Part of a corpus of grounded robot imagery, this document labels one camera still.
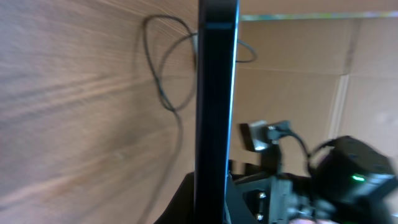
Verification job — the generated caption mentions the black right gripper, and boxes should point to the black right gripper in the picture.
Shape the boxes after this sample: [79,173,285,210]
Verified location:
[230,145,314,224]

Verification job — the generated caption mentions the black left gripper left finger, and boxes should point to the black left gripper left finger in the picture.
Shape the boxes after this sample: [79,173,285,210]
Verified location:
[154,172,195,224]

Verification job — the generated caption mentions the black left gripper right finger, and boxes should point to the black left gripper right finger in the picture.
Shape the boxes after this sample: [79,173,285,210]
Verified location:
[224,174,264,224]

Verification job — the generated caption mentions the black USB charging cable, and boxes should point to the black USB charging cable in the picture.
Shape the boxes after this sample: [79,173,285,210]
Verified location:
[136,14,258,224]

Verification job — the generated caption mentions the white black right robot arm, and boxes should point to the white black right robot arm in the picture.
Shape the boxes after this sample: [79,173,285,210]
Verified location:
[227,136,397,224]

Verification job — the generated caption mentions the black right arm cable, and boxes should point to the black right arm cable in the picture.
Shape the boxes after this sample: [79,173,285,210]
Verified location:
[276,127,340,175]

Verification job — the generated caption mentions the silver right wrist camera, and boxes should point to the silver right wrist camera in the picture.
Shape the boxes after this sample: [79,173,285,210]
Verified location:
[239,120,291,152]

